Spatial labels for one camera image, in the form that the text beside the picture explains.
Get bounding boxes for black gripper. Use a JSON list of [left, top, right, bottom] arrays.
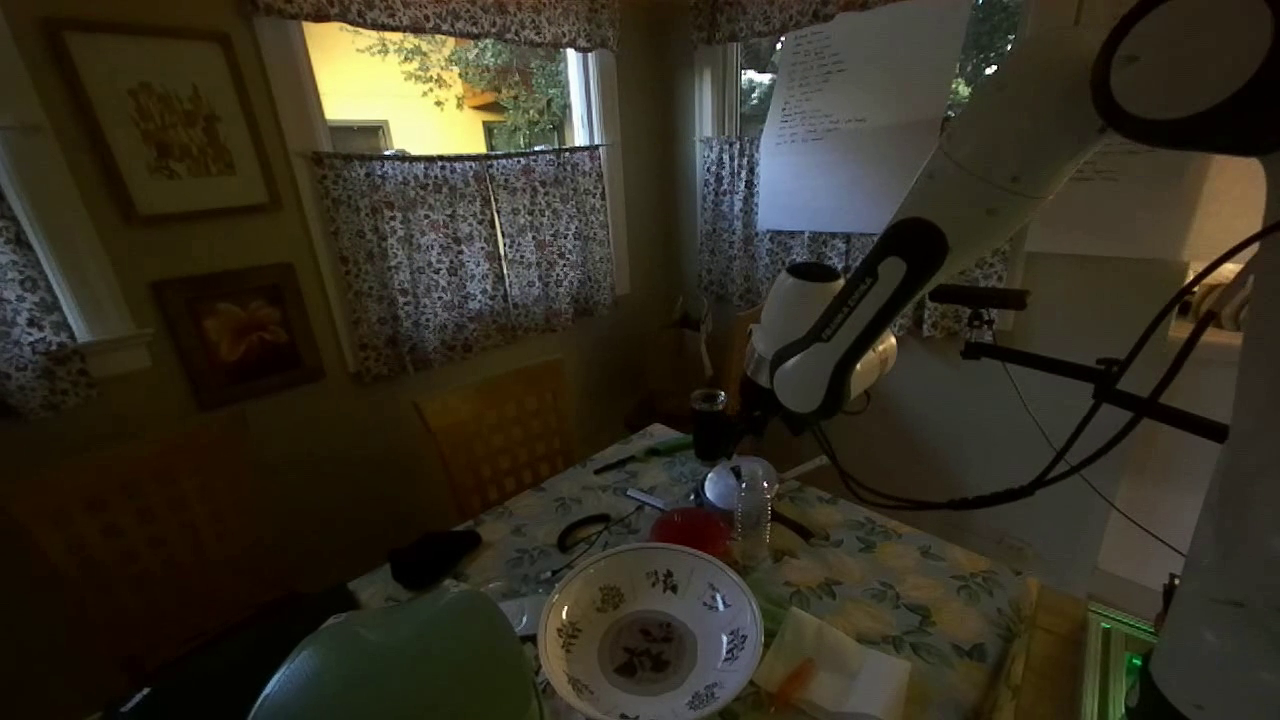
[[738, 380, 805, 455]]

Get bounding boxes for black handled scissors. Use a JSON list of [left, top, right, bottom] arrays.
[[554, 506, 629, 560]]

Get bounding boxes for dark cylindrical cup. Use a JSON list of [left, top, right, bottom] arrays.
[[685, 383, 738, 469]]

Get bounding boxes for floral window valance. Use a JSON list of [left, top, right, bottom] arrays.
[[256, 0, 631, 50], [685, 0, 899, 49]]

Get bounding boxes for light framed floral picture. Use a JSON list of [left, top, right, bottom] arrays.
[[48, 17, 279, 222]]

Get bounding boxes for black cable bundle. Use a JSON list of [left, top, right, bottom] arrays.
[[810, 219, 1280, 519]]

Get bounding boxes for black camera on stand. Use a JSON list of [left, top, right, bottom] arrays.
[[927, 278, 1032, 316]]

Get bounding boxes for floral tablecloth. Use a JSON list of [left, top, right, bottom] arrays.
[[351, 418, 1040, 720]]

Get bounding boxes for floral cafe curtain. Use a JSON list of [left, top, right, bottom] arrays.
[[694, 128, 1035, 344], [0, 197, 97, 418], [313, 139, 619, 380]]

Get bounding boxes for black handled knife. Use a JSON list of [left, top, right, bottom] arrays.
[[590, 436, 697, 480]]

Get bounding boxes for white paper napkin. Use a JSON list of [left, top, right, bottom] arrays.
[[752, 604, 916, 720]]

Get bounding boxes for pale green jug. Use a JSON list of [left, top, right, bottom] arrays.
[[245, 583, 543, 720]]

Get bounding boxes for white floral ceramic bowl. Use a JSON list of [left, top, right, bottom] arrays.
[[537, 536, 769, 720]]

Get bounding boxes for dark framed picture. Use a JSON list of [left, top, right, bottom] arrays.
[[147, 259, 329, 410]]

